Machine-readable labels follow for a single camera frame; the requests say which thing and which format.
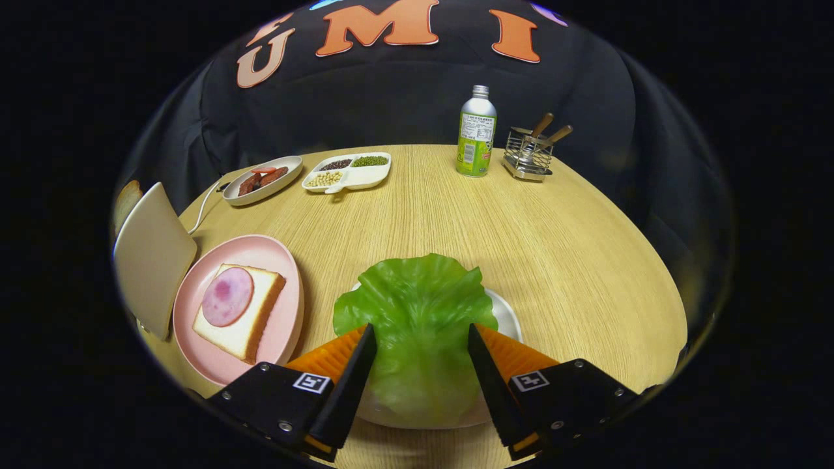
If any white divided dish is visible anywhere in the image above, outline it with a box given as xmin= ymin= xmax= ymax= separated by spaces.
xmin=302 ymin=152 xmax=392 ymax=195

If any metal wire utensil holder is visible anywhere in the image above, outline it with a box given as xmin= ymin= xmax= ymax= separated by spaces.
xmin=502 ymin=126 xmax=554 ymax=182

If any square toast slice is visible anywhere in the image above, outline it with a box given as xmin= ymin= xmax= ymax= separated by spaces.
xmin=192 ymin=264 xmax=287 ymax=365

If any green lettuce leaf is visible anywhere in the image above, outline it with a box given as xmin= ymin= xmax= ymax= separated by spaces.
xmin=333 ymin=253 xmax=499 ymax=424

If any beige round plate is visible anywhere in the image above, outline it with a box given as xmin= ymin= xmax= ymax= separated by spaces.
xmin=222 ymin=156 xmax=304 ymax=207

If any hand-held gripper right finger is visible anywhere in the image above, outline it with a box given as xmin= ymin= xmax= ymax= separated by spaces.
xmin=467 ymin=324 xmax=642 ymax=462

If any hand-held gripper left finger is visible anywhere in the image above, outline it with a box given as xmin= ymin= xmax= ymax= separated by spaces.
xmin=207 ymin=324 xmax=379 ymax=463

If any white toaster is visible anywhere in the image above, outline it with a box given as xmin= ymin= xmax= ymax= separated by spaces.
xmin=113 ymin=181 xmax=198 ymax=341

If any white square plate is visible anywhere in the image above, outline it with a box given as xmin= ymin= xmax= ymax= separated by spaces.
xmin=352 ymin=281 xmax=523 ymax=431

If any pink plate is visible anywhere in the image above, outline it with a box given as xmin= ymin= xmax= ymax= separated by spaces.
xmin=172 ymin=234 xmax=305 ymax=387

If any pink ham slice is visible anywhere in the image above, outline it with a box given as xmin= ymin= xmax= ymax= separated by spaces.
xmin=202 ymin=267 xmax=255 ymax=328

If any silver green bottle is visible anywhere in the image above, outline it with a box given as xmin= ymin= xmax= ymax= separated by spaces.
xmin=455 ymin=85 xmax=497 ymax=178

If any white power cable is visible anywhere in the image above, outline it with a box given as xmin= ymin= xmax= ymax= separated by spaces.
xmin=188 ymin=176 xmax=229 ymax=235

